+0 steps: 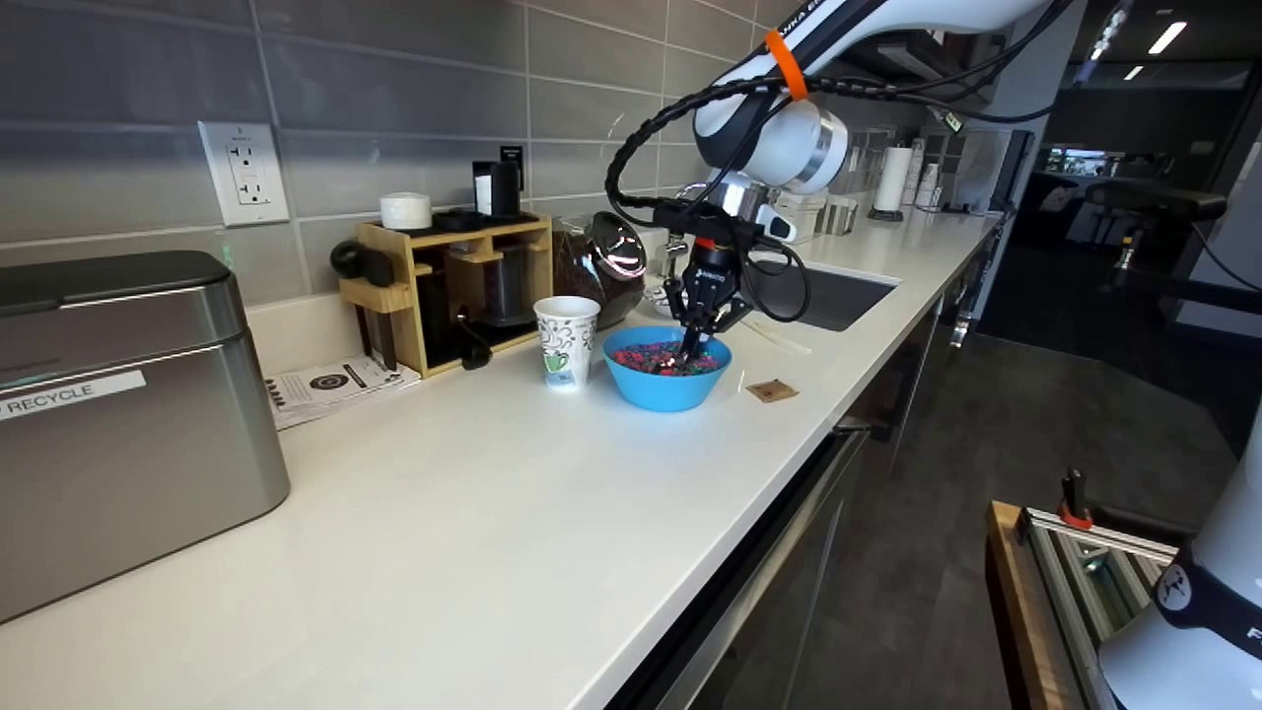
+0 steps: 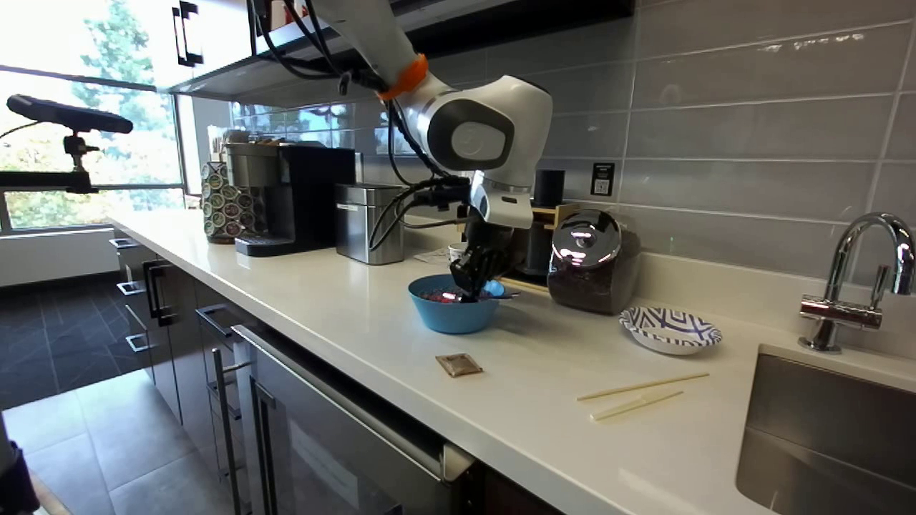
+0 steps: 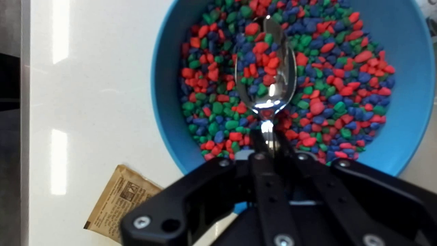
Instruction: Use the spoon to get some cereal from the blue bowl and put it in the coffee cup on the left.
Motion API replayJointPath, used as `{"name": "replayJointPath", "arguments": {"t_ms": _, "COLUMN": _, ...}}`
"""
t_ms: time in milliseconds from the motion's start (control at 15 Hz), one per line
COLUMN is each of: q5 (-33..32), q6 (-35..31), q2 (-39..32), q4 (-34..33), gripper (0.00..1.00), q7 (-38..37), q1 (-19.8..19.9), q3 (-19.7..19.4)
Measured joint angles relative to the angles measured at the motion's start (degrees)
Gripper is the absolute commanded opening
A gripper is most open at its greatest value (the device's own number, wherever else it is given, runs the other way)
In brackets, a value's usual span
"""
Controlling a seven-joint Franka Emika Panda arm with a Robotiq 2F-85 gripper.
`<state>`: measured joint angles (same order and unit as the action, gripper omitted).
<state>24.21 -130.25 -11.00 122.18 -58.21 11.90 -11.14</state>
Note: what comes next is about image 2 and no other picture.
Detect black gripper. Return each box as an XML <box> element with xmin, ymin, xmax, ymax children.
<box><xmin>448</xmin><ymin>219</ymin><xmax>510</xmax><ymax>299</ymax></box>

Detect colourful cereal pieces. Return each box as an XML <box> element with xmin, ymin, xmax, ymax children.
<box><xmin>421</xmin><ymin>285</ymin><xmax>477</xmax><ymax>309</ymax></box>

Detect blue bowl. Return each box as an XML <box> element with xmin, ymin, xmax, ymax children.
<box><xmin>406</xmin><ymin>271</ymin><xmax>514</xmax><ymax>336</ymax></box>

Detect black coffee machine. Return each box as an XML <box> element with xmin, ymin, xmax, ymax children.
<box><xmin>228</xmin><ymin>140</ymin><xmax>361</xmax><ymax>259</ymax></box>

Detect brown tea bag packet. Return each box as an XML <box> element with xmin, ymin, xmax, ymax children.
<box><xmin>437</xmin><ymin>352</ymin><xmax>487</xmax><ymax>379</ymax></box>

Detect wooden organizer rack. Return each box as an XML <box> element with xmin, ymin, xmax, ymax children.
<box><xmin>502</xmin><ymin>199</ymin><xmax>581</xmax><ymax>285</ymax></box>

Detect stainless steel bread box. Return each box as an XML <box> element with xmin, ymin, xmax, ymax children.
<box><xmin>332</xmin><ymin>181</ymin><xmax>409</xmax><ymax>268</ymax></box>

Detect black bottle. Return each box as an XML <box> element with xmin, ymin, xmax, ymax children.
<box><xmin>532</xmin><ymin>168</ymin><xmax>567</xmax><ymax>209</ymax></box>

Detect glass jar chrome lid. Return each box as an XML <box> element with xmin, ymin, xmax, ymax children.
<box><xmin>544</xmin><ymin>209</ymin><xmax>645</xmax><ymax>318</ymax></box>

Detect small patterned plate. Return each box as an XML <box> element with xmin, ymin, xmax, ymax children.
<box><xmin>618</xmin><ymin>302</ymin><xmax>726</xmax><ymax>361</ymax></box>

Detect wooden chopstick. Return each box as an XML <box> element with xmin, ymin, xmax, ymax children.
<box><xmin>588</xmin><ymin>385</ymin><xmax>687</xmax><ymax>424</ymax></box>
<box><xmin>572</xmin><ymin>368</ymin><xmax>714</xmax><ymax>404</ymax></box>

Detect stainless under-counter appliance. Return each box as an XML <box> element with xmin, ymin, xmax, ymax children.
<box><xmin>228</xmin><ymin>319</ymin><xmax>479</xmax><ymax>515</ymax></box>

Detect patterned bag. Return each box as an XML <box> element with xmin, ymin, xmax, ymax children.
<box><xmin>198</xmin><ymin>130</ymin><xmax>256</xmax><ymax>245</ymax></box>

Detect dark lower cabinet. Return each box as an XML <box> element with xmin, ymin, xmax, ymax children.
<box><xmin>109</xmin><ymin>226</ymin><xmax>253</xmax><ymax>480</ymax></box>

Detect short chrome faucet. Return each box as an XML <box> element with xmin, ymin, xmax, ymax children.
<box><xmin>800</xmin><ymin>209</ymin><xmax>916</xmax><ymax>354</ymax></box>

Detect stainless steel sink basin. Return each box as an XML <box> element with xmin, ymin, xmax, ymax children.
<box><xmin>734</xmin><ymin>339</ymin><xmax>916</xmax><ymax>515</ymax></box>

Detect wall power outlet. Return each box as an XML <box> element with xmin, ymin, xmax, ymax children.
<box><xmin>588</xmin><ymin>160</ymin><xmax>618</xmax><ymax>199</ymax></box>

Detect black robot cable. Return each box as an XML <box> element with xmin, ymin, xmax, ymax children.
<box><xmin>243</xmin><ymin>0</ymin><xmax>472</xmax><ymax>253</ymax></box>

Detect dark upper wall cabinet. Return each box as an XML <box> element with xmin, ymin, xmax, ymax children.
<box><xmin>169</xmin><ymin>0</ymin><xmax>638</xmax><ymax>102</ymax></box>

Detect black lower cabinet handle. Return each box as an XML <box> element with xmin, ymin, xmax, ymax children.
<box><xmin>140</xmin><ymin>259</ymin><xmax>180</xmax><ymax>329</ymax></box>

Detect black cabinet handle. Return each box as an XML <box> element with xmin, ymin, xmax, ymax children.
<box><xmin>173</xmin><ymin>0</ymin><xmax>206</xmax><ymax>69</ymax></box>
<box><xmin>140</xmin><ymin>259</ymin><xmax>180</xmax><ymax>329</ymax></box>

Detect black upper cabinet handle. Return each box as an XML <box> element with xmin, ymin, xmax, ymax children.
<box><xmin>173</xmin><ymin>0</ymin><xmax>206</xmax><ymax>69</ymax></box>

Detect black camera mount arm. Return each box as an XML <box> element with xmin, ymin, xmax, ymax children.
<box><xmin>0</xmin><ymin>92</ymin><xmax>139</xmax><ymax>198</ymax></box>

